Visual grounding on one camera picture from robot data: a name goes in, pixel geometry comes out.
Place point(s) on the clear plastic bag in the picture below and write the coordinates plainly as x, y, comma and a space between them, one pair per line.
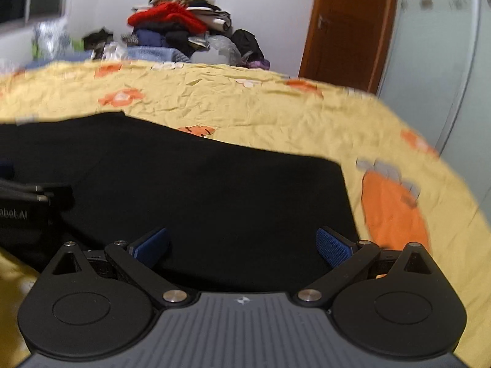
224, 48

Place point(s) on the pile of folded clothes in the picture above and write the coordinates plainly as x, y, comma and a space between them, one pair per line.
172, 15

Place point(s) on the pale wardrobe with flower decals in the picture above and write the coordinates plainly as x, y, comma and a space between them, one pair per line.
433, 46

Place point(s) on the black and white patterned cloth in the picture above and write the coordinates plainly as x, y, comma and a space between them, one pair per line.
111, 50

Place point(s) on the white floral pillow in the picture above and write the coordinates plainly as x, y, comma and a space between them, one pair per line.
50, 36

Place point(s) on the dark brown bag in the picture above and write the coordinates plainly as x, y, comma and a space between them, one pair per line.
98, 38

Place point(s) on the purple cloth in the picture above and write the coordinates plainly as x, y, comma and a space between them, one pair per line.
259, 64

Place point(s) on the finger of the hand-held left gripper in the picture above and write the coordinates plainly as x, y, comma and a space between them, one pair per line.
57, 196
5, 170

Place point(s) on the black cloth bundle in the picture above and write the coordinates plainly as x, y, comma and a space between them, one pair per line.
247, 44

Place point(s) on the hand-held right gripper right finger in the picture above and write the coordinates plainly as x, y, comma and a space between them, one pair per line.
332, 247

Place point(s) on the yellow floral blanket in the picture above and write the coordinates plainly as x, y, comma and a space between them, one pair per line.
249, 103

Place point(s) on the black pants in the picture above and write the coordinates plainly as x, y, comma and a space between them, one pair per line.
211, 199

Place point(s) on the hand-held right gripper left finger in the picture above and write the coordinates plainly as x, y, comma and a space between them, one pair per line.
151, 245

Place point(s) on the blue quilted bedsheet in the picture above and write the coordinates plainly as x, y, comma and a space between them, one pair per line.
153, 53

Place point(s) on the brown wooden door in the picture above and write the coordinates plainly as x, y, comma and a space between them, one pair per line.
345, 27

